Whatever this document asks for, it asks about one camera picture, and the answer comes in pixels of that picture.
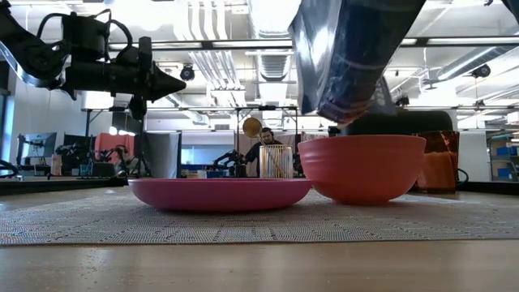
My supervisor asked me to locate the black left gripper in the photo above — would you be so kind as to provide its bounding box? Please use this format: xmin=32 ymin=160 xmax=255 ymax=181
xmin=60 ymin=36 xmax=188 ymax=122

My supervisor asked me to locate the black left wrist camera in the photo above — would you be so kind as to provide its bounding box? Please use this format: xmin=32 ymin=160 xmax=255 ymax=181
xmin=60 ymin=11 xmax=111 ymax=62

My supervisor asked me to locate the computer monitor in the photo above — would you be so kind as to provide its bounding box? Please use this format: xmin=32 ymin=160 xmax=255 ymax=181
xmin=19 ymin=131 xmax=58 ymax=160

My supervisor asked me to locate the grey woven placemat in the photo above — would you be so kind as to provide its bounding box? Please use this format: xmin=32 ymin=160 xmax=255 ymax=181
xmin=0 ymin=187 xmax=519 ymax=247

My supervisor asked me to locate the black toaster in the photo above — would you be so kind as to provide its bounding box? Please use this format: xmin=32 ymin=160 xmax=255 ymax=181
xmin=328 ymin=109 xmax=455 ymax=137

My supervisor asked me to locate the black cable loop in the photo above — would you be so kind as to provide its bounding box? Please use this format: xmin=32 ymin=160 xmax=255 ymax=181
xmin=0 ymin=159 xmax=18 ymax=180

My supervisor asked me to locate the gold wire cup holder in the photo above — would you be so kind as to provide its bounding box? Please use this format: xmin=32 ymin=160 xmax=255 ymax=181
xmin=259 ymin=144 xmax=294 ymax=180

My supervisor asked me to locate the coral cloth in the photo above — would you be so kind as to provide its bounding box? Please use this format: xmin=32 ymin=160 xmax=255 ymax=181
xmin=95 ymin=132 xmax=136 ymax=157

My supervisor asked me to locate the grey partition panel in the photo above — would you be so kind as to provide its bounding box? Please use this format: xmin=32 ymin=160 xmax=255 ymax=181
xmin=142 ymin=131 xmax=182 ymax=179

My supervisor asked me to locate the blue cereal box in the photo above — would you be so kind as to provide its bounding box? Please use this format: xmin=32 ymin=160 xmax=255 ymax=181
xmin=288 ymin=0 xmax=427 ymax=125

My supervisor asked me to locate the person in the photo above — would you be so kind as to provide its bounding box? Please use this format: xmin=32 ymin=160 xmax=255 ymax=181
xmin=243 ymin=126 xmax=285 ymax=165

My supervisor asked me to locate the orange translucent glass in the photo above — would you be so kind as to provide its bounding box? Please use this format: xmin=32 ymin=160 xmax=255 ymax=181
xmin=410 ymin=130 xmax=461 ymax=194

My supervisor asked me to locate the coral red bowl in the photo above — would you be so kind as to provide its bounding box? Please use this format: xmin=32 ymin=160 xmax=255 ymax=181
xmin=296 ymin=134 xmax=428 ymax=206

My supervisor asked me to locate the black aluminium table frame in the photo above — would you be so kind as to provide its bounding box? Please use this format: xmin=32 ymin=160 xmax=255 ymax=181
xmin=0 ymin=177 xmax=519 ymax=196

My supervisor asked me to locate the pink plastic plate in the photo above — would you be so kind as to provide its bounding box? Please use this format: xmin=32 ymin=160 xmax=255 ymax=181
xmin=128 ymin=177 xmax=314 ymax=213

